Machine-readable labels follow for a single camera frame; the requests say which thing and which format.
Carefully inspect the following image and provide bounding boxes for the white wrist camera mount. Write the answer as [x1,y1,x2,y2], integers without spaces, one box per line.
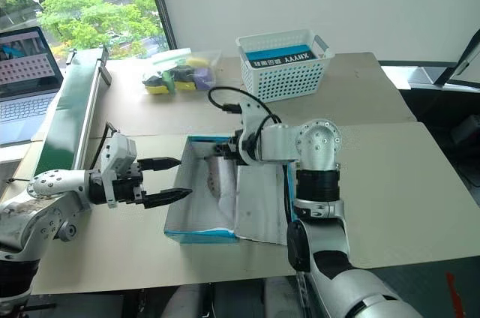
[98,133,139,209]
[235,99,272,166]

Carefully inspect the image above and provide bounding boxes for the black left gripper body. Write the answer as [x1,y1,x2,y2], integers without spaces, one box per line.
[111,166,147,207]

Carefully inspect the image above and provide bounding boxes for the blue white cardboard shoebox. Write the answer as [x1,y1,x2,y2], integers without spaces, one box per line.
[163,135,298,247]

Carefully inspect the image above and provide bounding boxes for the grey shoe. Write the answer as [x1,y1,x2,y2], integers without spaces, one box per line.
[204,156,239,200]

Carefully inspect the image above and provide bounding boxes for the dark grey box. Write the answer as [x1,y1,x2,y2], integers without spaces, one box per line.
[448,114,480,146]

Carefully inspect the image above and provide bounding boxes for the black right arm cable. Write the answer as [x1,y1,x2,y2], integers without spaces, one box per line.
[208,86,283,150]

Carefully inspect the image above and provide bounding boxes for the blue black printed box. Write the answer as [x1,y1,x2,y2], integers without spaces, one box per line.
[245,43,320,69]

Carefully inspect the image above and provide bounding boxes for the orange strip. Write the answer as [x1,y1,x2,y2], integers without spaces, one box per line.
[445,271,459,318]

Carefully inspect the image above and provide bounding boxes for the clear bag of colourful items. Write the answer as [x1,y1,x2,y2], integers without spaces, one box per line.
[141,47,223,96]

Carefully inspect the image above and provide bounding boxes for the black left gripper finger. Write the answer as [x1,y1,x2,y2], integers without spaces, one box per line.
[143,187,194,210]
[137,157,181,173]

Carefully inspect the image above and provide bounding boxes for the silver open laptop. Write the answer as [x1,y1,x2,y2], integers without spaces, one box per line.
[0,25,65,147]

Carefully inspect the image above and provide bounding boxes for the white wrapping paper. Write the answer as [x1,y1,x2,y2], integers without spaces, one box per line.
[216,162,290,247]

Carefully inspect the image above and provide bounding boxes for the green conveyor belt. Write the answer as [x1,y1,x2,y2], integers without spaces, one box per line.
[38,46,113,185]

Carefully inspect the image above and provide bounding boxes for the white perforated plastic basket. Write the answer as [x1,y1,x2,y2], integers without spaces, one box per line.
[235,30,336,104]

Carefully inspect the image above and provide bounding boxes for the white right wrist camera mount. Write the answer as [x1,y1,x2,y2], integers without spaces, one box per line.
[235,99,272,166]

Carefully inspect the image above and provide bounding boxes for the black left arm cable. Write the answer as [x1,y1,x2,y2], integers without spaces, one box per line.
[89,121,122,173]

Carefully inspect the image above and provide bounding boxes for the dark monitor with silver edge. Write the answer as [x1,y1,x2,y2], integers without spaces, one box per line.
[433,26,480,91]

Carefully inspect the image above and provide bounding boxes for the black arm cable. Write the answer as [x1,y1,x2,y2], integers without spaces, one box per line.
[208,86,283,150]
[89,121,122,173]

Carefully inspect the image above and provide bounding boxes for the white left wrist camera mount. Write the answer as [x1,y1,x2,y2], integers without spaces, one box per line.
[98,133,139,209]

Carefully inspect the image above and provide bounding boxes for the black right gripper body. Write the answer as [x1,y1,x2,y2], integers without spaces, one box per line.
[223,127,249,166]

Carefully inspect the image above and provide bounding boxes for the black window frame post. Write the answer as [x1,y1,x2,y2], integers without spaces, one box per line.
[141,0,179,51]

